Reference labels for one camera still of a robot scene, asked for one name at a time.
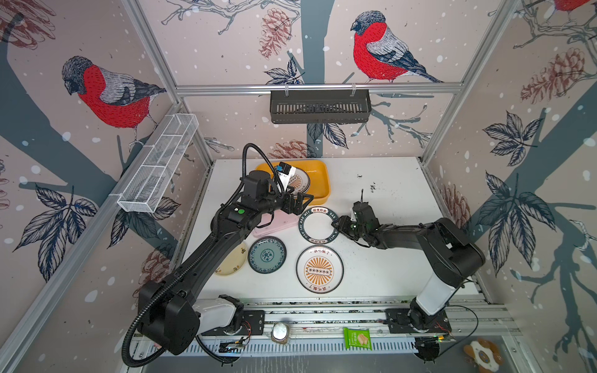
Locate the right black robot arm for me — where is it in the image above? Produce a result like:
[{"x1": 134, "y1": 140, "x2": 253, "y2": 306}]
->
[{"x1": 332, "y1": 201, "x2": 486, "y2": 333}]

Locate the black cable at base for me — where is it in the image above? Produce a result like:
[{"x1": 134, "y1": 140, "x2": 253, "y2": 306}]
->
[{"x1": 193, "y1": 325, "x2": 248, "y2": 365}]

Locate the green snack packet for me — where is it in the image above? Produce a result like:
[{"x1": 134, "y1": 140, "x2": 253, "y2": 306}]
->
[{"x1": 343, "y1": 327, "x2": 373, "y2": 351}]

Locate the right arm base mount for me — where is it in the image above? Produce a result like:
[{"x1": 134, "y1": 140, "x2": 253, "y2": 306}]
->
[{"x1": 385, "y1": 308, "x2": 452, "y2": 334}]

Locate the pink rectangular box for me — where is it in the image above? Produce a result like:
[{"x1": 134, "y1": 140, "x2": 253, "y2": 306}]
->
[{"x1": 251, "y1": 211, "x2": 299, "y2": 238}]

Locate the pale yellow plate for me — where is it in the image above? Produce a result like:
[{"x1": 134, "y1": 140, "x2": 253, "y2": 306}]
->
[{"x1": 215, "y1": 242, "x2": 248, "y2": 277}]

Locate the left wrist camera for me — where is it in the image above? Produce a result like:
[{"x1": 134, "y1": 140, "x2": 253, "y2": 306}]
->
[{"x1": 276, "y1": 162, "x2": 296, "y2": 192}]

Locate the teal patterned plate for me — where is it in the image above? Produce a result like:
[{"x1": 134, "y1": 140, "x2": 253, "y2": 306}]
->
[{"x1": 248, "y1": 236, "x2": 287, "y2": 274}]

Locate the small green rim plate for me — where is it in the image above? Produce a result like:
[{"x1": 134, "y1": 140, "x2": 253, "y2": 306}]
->
[{"x1": 298, "y1": 206, "x2": 339, "y2": 244}]

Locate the black wall basket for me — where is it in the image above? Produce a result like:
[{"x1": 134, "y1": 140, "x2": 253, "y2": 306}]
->
[{"x1": 270, "y1": 90, "x2": 372, "y2": 124}]

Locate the large orange sunburst plate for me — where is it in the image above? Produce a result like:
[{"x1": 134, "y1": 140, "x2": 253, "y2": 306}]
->
[{"x1": 295, "y1": 245, "x2": 345, "y2": 294}]

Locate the small orange sunburst plate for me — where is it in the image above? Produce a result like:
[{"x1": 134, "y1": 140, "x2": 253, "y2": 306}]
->
[{"x1": 289, "y1": 168, "x2": 310, "y2": 194}]

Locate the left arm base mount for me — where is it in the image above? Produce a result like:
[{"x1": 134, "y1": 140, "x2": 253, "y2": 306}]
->
[{"x1": 201, "y1": 310, "x2": 265, "y2": 337}]

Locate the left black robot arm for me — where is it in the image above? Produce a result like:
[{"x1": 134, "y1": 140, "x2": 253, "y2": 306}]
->
[{"x1": 121, "y1": 163, "x2": 313, "y2": 368}]

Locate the yellow plastic bin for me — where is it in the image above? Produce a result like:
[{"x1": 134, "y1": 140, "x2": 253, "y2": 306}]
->
[{"x1": 285, "y1": 159, "x2": 331, "y2": 207}]

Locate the white wire mesh shelf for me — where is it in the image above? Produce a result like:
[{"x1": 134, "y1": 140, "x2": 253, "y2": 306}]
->
[{"x1": 118, "y1": 113, "x2": 198, "y2": 214}]

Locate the brown white flower toy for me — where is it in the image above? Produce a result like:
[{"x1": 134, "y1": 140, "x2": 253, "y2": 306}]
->
[{"x1": 463, "y1": 338, "x2": 504, "y2": 373}]

